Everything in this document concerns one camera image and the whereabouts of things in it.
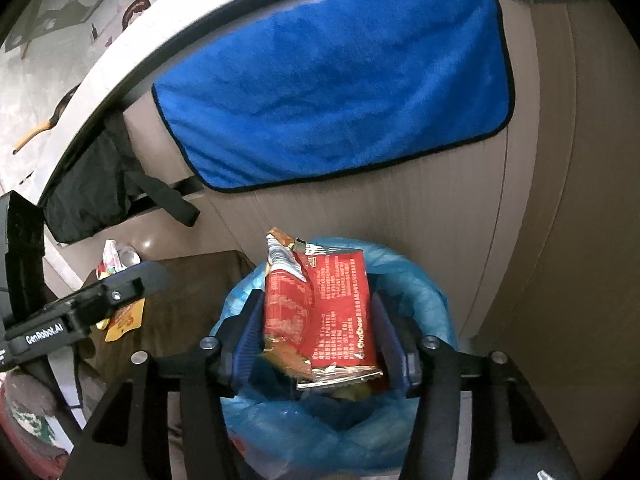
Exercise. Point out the orange yellow snack packet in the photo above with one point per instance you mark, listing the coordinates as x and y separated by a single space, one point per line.
122 322

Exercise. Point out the clear plastic wrapper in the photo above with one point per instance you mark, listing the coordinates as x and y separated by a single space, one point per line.
132 257

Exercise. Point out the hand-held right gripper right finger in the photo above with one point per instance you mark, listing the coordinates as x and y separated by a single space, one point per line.
395 345

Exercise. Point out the bin with blue bag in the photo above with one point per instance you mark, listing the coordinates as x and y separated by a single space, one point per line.
300 425

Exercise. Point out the blue towel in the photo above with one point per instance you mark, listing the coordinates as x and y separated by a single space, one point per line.
325 85

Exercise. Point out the light wood kitchen cabinet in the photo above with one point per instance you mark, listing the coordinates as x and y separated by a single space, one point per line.
550 185

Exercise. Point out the black cloth bag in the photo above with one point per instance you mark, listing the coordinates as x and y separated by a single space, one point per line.
85 200

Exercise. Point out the red snack packet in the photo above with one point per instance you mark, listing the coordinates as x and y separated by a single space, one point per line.
340 310
282 310

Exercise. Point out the grey range hood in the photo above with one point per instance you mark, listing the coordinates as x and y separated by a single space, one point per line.
65 5

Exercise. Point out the grey green printed cloth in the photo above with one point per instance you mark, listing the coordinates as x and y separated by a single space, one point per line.
30 415

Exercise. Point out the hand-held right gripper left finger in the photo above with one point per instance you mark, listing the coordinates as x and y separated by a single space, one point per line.
247 340

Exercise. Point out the crumpled printed white wrapper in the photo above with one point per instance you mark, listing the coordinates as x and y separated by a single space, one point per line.
112 257

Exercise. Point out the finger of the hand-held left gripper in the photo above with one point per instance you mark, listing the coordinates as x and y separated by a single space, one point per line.
135 280

